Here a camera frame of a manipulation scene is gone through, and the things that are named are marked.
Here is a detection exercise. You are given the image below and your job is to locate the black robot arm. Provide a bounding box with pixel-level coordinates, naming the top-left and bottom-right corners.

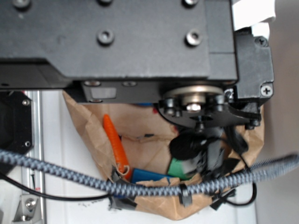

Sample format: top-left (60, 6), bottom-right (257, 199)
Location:
top-left (0, 0), bottom-right (274, 177)

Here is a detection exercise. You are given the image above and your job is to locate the black zip tie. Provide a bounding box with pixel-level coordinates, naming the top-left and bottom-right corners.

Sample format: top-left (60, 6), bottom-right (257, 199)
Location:
top-left (178, 184), bottom-right (192, 208)

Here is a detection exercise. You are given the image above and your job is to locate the white plastic tray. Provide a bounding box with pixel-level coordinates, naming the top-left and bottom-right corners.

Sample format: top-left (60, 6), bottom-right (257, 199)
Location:
top-left (41, 91), bottom-right (256, 224)

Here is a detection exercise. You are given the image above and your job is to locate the grey braided cable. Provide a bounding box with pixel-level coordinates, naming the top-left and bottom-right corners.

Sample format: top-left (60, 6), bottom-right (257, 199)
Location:
top-left (0, 149), bottom-right (299, 199)

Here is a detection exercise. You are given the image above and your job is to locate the metal corner bracket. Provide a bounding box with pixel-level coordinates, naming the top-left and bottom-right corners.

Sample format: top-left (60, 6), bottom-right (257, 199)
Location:
top-left (11, 194), bottom-right (40, 224)

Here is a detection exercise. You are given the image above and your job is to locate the orange toy carrot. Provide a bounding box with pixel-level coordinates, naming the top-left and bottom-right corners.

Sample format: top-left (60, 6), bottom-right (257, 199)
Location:
top-left (103, 114), bottom-right (132, 180)

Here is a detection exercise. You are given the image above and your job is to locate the aluminium frame rail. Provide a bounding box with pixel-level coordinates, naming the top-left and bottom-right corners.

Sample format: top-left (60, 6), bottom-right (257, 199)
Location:
top-left (21, 91), bottom-right (47, 224)

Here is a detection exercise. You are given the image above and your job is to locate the green rectangular block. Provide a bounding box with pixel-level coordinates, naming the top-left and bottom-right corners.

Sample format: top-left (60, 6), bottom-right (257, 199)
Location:
top-left (167, 158), bottom-right (194, 181)

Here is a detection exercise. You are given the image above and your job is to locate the blue rectangular block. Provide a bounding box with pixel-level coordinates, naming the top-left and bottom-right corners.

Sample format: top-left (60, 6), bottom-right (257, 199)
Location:
top-left (114, 168), bottom-right (180, 199)

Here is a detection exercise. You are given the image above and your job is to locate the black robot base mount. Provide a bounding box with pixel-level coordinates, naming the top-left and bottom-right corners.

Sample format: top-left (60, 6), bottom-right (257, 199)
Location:
top-left (0, 91), bottom-right (33, 155)

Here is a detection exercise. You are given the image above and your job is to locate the brown paper bin liner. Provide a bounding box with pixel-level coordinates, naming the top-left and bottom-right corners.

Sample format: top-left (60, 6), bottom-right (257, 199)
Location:
top-left (62, 91), bottom-right (264, 220)

